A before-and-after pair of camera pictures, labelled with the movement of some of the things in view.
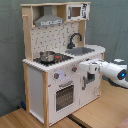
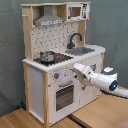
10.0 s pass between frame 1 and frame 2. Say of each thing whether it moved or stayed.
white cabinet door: stayed
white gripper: moved
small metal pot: stayed
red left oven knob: stayed
